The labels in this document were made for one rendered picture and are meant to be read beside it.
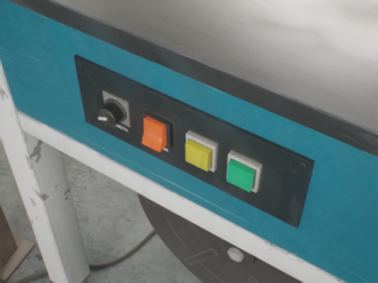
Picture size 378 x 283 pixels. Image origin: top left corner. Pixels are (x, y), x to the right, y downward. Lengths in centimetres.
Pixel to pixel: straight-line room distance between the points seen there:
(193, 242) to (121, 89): 52
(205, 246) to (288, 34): 57
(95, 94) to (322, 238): 26
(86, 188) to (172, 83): 86
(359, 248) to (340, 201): 5
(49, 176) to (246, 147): 41
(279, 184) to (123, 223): 79
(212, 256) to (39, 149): 38
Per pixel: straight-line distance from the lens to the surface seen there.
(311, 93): 42
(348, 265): 53
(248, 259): 87
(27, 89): 66
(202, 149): 49
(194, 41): 46
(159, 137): 52
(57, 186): 85
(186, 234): 99
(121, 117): 54
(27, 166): 79
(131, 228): 123
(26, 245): 125
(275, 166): 47
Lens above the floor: 101
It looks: 46 degrees down
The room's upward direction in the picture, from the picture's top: straight up
